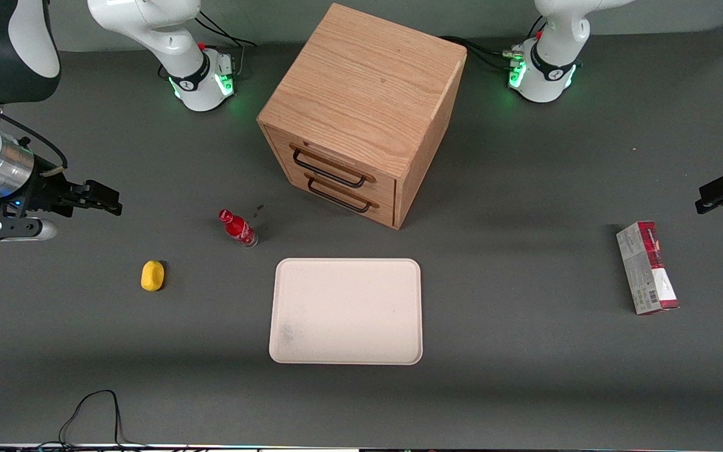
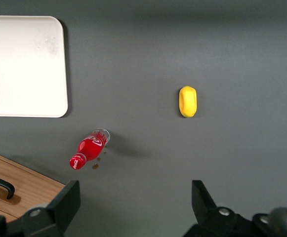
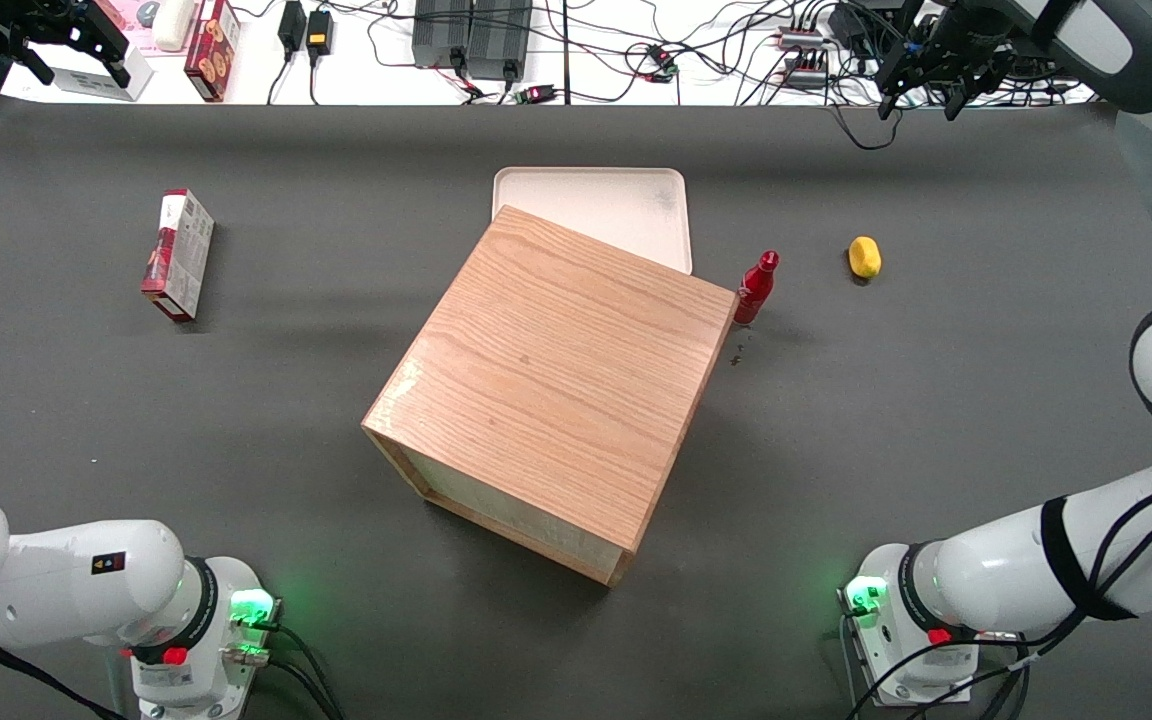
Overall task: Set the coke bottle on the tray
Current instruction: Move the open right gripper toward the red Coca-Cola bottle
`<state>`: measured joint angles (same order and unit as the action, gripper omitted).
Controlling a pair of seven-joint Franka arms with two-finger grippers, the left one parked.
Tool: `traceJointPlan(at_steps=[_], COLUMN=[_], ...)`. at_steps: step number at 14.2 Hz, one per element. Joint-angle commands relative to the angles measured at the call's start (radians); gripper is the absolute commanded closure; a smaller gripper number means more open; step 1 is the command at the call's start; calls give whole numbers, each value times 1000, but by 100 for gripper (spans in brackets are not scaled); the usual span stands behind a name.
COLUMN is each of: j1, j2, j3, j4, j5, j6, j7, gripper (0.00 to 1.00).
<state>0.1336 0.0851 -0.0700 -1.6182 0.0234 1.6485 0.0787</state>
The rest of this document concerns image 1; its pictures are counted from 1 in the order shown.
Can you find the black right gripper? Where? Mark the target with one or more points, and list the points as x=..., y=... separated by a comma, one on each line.
x=43, y=192

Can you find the red coke bottle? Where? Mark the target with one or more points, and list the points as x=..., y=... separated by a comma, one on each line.
x=239, y=229

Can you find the beige rectangular tray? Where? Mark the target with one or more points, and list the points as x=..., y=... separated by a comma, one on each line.
x=346, y=311

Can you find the yellow lemon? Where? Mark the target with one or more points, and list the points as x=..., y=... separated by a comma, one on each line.
x=152, y=275

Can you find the red and grey carton box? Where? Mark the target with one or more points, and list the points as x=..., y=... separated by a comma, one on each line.
x=647, y=270

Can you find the wooden drawer front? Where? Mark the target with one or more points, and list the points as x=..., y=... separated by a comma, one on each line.
x=386, y=212
x=386, y=188

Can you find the wooden drawer cabinet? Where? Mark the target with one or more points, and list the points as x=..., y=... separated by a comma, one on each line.
x=368, y=81

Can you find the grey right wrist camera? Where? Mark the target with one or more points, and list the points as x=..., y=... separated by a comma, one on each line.
x=22, y=229

